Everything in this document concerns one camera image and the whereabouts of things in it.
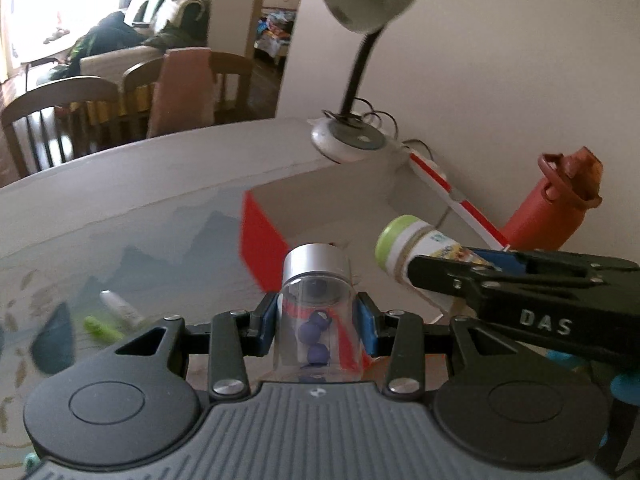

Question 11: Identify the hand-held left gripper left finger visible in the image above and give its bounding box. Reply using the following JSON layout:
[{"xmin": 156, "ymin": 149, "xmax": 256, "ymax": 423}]
[{"xmin": 115, "ymin": 293, "xmax": 279, "ymax": 402}]

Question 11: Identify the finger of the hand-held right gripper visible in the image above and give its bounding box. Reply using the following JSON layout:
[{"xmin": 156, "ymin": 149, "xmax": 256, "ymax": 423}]
[
  {"xmin": 407, "ymin": 254, "xmax": 501, "ymax": 306},
  {"xmin": 472, "ymin": 248, "xmax": 636, "ymax": 276}
]

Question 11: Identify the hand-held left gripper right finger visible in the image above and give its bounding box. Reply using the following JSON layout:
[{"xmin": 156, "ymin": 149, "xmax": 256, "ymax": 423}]
[{"xmin": 353, "ymin": 293, "xmax": 539, "ymax": 402}]

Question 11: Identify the green lid jar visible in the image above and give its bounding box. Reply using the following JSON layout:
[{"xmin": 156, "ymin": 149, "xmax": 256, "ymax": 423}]
[{"xmin": 376, "ymin": 215, "xmax": 493, "ymax": 287}]

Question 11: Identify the clear jar with silver lid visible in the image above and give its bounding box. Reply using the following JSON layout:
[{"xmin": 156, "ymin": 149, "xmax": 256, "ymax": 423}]
[{"xmin": 274, "ymin": 243, "xmax": 364, "ymax": 385}]

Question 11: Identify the red and white box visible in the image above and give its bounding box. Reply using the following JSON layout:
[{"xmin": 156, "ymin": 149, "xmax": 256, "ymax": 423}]
[{"xmin": 240, "ymin": 152, "xmax": 516, "ymax": 373}]

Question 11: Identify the red water bottle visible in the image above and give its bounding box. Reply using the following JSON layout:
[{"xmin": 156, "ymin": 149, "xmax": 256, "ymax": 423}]
[{"xmin": 500, "ymin": 146, "xmax": 605, "ymax": 252}]

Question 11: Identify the blue plastic object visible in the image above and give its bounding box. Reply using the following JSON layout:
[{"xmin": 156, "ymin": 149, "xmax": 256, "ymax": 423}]
[{"xmin": 544, "ymin": 351, "xmax": 640, "ymax": 403}]

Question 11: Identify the white power strip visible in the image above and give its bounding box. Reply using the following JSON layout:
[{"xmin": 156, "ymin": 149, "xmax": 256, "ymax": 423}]
[{"xmin": 372, "ymin": 127, "xmax": 446, "ymax": 181}]

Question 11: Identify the printed table mat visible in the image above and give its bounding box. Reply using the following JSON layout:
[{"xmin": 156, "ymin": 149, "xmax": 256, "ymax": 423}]
[{"xmin": 0, "ymin": 180, "xmax": 281, "ymax": 466}]

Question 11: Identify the white tube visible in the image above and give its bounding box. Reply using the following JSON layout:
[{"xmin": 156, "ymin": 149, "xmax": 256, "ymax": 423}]
[{"xmin": 98, "ymin": 290, "xmax": 147, "ymax": 329}]

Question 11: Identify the green small item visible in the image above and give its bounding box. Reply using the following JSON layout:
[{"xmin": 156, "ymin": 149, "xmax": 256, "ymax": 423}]
[{"xmin": 83, "ymin": 315, "xmax": 126, "ymax": 344}]

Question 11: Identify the dark teal object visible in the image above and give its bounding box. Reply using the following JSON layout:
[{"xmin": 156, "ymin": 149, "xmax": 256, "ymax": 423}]
[{"xmin": 30, "ymin": 302, "xmax": 77, "ymax": 375}]

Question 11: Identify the pink cloth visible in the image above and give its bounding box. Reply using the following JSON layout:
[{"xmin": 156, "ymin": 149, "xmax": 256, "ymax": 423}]
[{"xmin": 147, "ymin": 47, "xmax": 217, "ymax": 139}]

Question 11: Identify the wooden chair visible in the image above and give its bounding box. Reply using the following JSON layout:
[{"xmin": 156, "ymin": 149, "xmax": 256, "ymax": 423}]
[
  {"xmin": 0, "ymin": 76, "xmax": 122, "ymax": 177},
  {"xmin": 122, "ymin": 51, "xmax": 254, "ymax": 142}
]

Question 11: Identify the bed with colourful bedding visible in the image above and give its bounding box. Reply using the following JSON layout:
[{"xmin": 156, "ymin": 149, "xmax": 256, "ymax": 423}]
[{"xmin": 254, "ymin": 9, "xmax": 297, "ymax": 67}]

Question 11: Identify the beige sofa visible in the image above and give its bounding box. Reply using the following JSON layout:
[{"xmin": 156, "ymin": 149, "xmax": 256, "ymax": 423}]
[{"xmin": 79, "ymin": 0, "xmax": 213, "ymax": 87}]

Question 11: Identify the dark clothing pile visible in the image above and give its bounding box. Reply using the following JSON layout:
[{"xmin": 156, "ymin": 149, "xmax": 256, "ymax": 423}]
[{"xmin": 69, "ymin": 10, "xmax": 147, "ymax": 63}]

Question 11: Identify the black lamp cable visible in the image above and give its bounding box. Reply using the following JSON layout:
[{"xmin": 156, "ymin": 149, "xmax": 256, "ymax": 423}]
[{"xmin": 357, "ymin": 101, "xmax": 401, "ymax": 137}]

